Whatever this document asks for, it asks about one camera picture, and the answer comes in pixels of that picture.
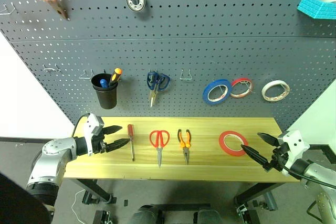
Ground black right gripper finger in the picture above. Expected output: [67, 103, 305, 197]
[240, 144, 270, 170]
[257, 132, 280, 147]

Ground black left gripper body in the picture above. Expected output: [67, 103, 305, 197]
[91, 129, 109, 155]

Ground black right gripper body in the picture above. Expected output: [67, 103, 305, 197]
[264, 146, 287, 172]

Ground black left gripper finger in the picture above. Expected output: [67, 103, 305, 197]
[105, 138, 131, 154]
[103, 125, 123, 136]

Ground red-handled screwdriver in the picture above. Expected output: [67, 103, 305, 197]
[127, 124, 136, 162]

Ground wide red tape roll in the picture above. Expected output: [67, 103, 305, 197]
[218, 130, 249, 157]

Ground red-handled scissors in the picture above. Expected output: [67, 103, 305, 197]
[149, 129, 171, 168]

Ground small orange black pliers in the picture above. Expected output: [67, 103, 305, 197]
[177, 129, 192, 165]

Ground black pen cup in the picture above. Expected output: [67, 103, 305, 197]
[91, 73, 119, 110]

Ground black table leg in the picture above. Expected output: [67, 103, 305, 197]
[75, 178, 117, 205]
[233, 182, 287, 210]

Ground white tape roll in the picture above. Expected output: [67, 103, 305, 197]
[261, 79, 291, 103]

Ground thin red tape roll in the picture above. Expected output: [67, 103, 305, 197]
[229, 78, 254, 100]

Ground black baseboard strip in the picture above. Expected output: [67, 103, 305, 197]
[0, 136, 75, 145]

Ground black caster block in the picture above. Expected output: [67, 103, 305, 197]
[93, 209, 114, 224]

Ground blue tape roll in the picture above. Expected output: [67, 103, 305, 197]
[202, 79, 232, 106]

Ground black table crossbar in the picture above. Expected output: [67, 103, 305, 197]
[157, 203, 211, 212]

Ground dark grey pegboard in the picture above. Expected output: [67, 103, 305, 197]
[0, 0, 336, 133]

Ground cyan brick-pattern holder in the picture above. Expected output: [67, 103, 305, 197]
[297, 0, 336, 20]

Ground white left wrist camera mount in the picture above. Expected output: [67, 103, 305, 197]
[83, 113, 105, 156]

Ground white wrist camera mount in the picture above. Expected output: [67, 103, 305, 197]
[277, 130, 310, 169]
[83, 113, 105, 156]

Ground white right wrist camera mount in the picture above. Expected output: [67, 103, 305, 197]
[277, 130, 310, 169]

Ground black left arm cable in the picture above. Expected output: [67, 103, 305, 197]
[72, 113, 91, 138]

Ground blue-handled scissors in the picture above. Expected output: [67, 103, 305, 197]
[146, 71, 171, 108]

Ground orange black handled screwdriver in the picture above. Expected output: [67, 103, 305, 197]
[108, 68, 123, 87]

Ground white wire pegboard hook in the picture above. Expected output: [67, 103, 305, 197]
[43, 63, 61, 74]
[78, 69, 96, 80]
[0, 2, 17, 16]
[180, 68, 194, 81]

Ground white floor cable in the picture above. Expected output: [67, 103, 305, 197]
[71, 189, 86, 224]

